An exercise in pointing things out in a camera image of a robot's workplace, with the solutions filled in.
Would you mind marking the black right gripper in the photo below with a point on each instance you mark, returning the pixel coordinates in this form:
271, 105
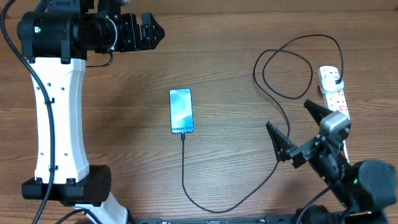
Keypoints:
284, 147

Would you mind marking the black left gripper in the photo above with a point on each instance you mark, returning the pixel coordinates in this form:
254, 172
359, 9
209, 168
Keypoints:
133, 42

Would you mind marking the blue Galaxy smartphone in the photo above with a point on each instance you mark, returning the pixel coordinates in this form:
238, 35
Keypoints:
181, 111

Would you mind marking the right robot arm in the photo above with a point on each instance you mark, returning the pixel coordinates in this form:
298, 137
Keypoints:
357, 193

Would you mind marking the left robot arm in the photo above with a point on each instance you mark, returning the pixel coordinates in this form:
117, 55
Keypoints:
55, 39

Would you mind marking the white charger plug adapter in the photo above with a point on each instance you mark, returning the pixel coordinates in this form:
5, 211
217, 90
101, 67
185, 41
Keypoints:
331, 85

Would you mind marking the white power strip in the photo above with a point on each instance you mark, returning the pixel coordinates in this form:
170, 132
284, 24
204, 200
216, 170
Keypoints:
335, 101

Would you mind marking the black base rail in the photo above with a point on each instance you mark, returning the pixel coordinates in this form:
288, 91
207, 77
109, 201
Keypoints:
268, 219

